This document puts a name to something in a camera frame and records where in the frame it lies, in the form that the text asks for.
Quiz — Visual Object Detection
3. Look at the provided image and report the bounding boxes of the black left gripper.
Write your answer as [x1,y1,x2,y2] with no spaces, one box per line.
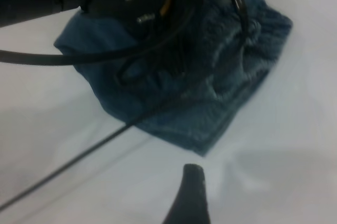
[80,0,191,43]

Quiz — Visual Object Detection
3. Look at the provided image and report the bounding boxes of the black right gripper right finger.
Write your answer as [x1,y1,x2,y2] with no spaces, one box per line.
[210,0,250,36]

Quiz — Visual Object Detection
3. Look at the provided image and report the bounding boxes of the blue denim shorts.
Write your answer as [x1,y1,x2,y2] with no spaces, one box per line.
[54,0,293,158]

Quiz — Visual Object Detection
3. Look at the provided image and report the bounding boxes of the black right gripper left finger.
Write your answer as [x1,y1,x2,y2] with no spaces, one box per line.
[162,163,212,224]

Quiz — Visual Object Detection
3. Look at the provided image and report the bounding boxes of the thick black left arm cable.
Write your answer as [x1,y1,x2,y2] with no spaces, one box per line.
[0,0,214,66]

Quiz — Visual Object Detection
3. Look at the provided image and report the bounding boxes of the thin black cable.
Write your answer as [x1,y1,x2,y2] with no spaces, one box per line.
[0,93,239,209]

